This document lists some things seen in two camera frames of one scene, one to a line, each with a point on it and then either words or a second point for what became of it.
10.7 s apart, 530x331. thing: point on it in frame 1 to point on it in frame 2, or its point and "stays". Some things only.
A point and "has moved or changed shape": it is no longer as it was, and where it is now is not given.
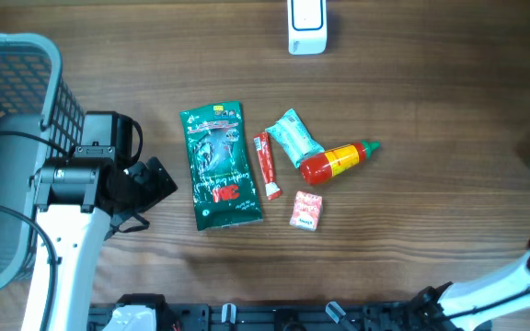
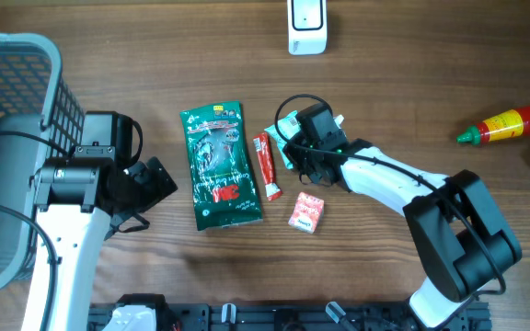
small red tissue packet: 305,211 stays
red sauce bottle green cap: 319,166 has moved or changed shape
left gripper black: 155,190 stays
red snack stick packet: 263,146 stays
